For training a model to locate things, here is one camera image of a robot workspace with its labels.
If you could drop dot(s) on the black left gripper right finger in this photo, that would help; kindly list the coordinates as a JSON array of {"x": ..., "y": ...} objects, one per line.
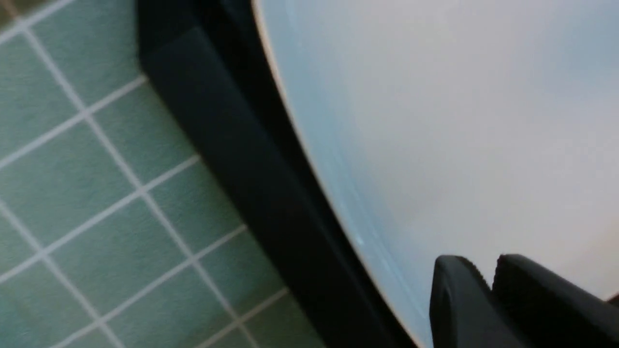
[{"x": 551, "y": 311}]

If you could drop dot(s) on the large white rice plate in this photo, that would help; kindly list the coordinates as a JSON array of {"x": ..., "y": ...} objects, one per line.
[{"x": 457, "y": 127}]

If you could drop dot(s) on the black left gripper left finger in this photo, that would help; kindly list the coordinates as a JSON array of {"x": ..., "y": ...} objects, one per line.
[{"x": 463, "y": 312}]

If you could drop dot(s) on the black serving tray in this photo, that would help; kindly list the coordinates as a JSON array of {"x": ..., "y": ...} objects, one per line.
[{"x": 206, "y": 61}]

